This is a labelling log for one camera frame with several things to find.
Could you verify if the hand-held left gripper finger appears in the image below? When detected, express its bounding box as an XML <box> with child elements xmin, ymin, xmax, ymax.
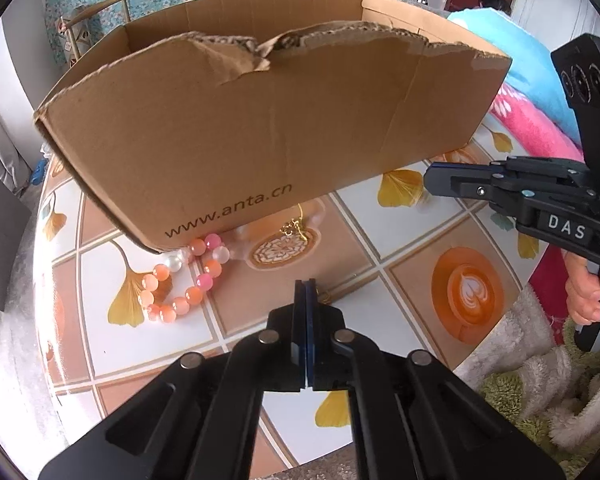
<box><xmin>37</xmin><ymin>280</ymin><xmax>306</xmax><ymax>480</ymax></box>
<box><xmin>306</xmin><ymin>280</ymin><xmax>566</xmax><ymax>480</ymax></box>

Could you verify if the patterned leaf print tablecloth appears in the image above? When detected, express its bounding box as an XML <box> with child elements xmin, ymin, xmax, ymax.
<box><xmin>35</xmin><ymin>125</ymin><xmax>548</xmax><ymax>471</ymax></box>

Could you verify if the pink floral blanket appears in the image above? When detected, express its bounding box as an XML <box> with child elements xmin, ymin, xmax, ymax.
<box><xmin>485</xmin><ymin>82</ymin><xmax>591</xmax><ymax>326</ymax></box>

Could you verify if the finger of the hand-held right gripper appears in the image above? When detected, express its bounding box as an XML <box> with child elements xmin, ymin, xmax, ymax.
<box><xmin>432</xmin><ymin>156</ymin><xmax>600</xmax><ymax>198</ymax></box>
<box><xmin>424</xmin><ymin>166</ymin><xmax>600</xmax><ymax>261</ymax></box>

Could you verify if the beige green fuzzy cloth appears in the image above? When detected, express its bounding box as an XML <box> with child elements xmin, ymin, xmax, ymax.
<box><xmin>455</xmin><ymin>285</ymin><xmax>600</xmax><ymax>476</ymax></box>

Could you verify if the gold necklace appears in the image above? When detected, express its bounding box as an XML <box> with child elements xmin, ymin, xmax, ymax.
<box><xmin>279</xmin><ymin>203</ymin><xmax>317</xmax><ymax>243</ymax></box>

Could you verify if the person's right hand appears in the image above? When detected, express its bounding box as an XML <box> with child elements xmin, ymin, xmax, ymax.
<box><xmin>564</xmin><ymin>251</ymin><xmax>600</xmax><ymax>326</ymax></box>

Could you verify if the light blue plush pillow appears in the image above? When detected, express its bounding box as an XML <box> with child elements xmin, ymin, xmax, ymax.
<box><xmin>447</xmin><ymin>9</ymin><xmax>581</xmax><ymax>146</ymax></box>

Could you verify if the orange pink bead bracelet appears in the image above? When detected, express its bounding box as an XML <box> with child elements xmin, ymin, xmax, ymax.
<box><xmin>139</xmin><ymin>232</ymin><xmax>231</xmax><ymax>326</ymax></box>

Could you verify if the black flat panel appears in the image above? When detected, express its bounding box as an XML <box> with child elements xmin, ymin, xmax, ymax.
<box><xmin>0</xmin><ymin>165</ymin><xmax>31</xmax><ymax>311</ymax></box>

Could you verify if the wooden chair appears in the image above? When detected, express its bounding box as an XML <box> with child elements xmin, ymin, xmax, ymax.
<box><xmin>57</xmin><ymin>0</ymin><xmax>135</xmax><ymax>68</ymax></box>

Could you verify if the brown cardboard box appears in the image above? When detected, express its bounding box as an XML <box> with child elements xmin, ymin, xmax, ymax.
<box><xmin>32</xmin><ymin>0</ymin><xmax>513</xmax><ymax>256</ymax></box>

